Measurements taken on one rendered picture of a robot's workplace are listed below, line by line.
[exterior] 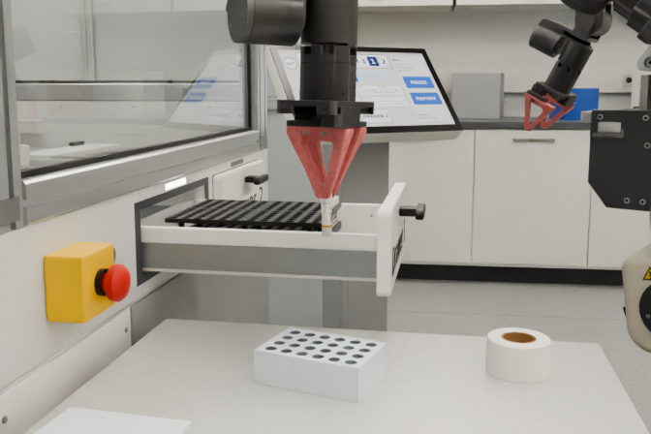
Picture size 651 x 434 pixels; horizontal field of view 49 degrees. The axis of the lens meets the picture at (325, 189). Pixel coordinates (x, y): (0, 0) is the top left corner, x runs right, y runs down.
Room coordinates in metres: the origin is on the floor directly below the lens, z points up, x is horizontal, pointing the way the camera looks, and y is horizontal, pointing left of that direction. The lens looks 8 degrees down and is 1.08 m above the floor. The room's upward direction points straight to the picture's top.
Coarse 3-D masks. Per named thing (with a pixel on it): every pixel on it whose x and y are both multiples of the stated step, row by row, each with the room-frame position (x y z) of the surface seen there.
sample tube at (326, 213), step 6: (330, 198) 0.73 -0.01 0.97; (324, 204) 0.73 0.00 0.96; (330, 204) 0.73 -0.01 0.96; (324, 210) 0.73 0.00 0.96; (330, 210) 0.73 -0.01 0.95; (324, 216) 0.73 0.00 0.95; (330, 216) 0.73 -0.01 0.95; (324, 222) 0.73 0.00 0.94; (330, 222) 0.73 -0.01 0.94; (324, 228) 0.73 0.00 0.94; (330, 228) 0.74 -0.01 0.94; (324, 234) 0.74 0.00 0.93; (330, 234) 0.74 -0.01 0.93
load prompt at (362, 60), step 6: (360, 54) 2.11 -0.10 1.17; (366, 54) 2.12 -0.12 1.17; (372, 54) 2.13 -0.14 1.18; (360, 60) 2.09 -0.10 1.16; (366, 60) 2.10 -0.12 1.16; (372, 60) 2.11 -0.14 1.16; (378, 60) 2.12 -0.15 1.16; (384, 60) 2.13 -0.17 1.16; (360, 66) 2.07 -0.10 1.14; (366, 66) 2.08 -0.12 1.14; (372, 66) 2.09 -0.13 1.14; (378, 66) 2.10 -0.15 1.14; (384, 66) 2.11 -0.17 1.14; (390, 66) 2.12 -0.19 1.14
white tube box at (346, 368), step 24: (288, 336) 0.80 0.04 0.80; (312, 336) 0.80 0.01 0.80; (336, 336) 0.80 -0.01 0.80; (264, 360) 0.75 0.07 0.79; (288, 360) 0.73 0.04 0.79; (312, 360) 0.72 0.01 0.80; (336, 360) 0.73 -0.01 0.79; (360, 360) 0.72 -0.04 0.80; (384, 360) 0.77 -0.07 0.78; (264, 384) 0.75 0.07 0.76; (288, 384) 0.73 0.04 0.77; (312, 384) 0.72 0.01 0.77; (336, 384) 0.71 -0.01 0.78; (360, 384) 0.71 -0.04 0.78
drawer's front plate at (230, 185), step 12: (240, 168) 1.37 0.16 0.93; (252, 168) 1.43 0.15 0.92; (264, 168) 1.53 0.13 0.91; (216, 180) 1.25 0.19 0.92; (228, 180) 1.28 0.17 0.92; (240, 180) 1.35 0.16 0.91; (216, 192) 1.25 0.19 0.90; (228, 192) 1.27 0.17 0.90; (240, 192) 1.35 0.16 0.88; (252, 192) 1.43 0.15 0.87; (264, 192) 1.52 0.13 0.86
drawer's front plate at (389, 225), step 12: (396, 192) 1.05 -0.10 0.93; (384, 204) 0.93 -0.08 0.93; (396, 204) 0.97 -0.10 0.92; (384, 216) 0.88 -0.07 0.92; (396, 216) 0.97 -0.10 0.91; (384, 228) 0.88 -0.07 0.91; (396, 228) 0.97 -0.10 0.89; (384, 240) 0.88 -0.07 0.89; (396, 240) 0.98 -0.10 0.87; (384, 252) 0.88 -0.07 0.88; (384, 264) 0.88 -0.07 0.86; (396, 264) 0.98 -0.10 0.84; (384, 276) 0.88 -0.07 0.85; (384, 288) 0.88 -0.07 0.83
